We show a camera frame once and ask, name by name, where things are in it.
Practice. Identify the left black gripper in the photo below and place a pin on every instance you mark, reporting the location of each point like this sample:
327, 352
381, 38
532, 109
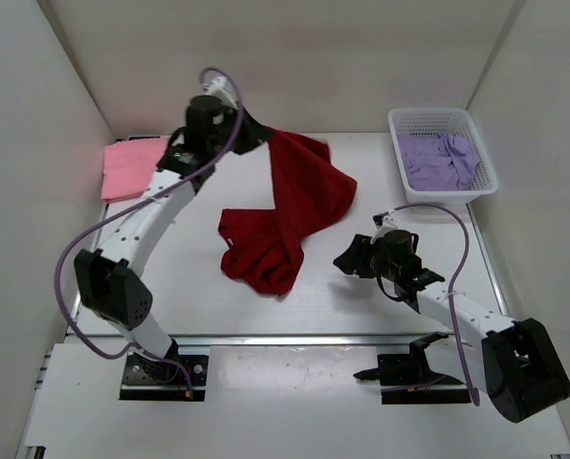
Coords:
253, 133

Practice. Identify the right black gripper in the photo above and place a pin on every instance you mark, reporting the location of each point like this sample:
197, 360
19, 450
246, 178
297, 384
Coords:
356, 258

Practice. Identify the red t shirt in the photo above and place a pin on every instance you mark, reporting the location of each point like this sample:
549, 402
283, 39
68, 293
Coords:
310, 195

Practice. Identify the pink t shirt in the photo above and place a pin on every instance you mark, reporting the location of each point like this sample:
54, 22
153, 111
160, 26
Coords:
128, 167

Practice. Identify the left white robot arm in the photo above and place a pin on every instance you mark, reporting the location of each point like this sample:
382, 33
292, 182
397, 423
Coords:
110, 277

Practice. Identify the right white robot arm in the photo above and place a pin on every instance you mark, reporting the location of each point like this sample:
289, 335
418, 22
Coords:
514, 362

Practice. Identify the lavender t shirt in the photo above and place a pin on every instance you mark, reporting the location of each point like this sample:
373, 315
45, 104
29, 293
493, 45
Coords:
444, 162

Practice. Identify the white plastic basket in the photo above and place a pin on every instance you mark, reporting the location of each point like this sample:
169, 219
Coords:
427, 122

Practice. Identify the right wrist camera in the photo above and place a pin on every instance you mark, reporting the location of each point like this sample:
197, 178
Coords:
384, 224

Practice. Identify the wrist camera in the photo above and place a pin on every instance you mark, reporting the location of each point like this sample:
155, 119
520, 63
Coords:
384, 224
219, 87

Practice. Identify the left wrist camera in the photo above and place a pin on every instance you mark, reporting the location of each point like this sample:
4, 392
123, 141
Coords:
219, 87

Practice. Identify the aluminium rail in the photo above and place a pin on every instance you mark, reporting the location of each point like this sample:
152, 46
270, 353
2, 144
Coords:
297, 340

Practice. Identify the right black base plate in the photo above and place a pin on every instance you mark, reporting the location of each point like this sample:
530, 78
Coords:
406, 379

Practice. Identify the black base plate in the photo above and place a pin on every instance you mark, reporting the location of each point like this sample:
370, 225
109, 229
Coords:
406, 379
144, 381

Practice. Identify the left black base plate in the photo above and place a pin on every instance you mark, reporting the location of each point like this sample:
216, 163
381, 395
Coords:
144, 381

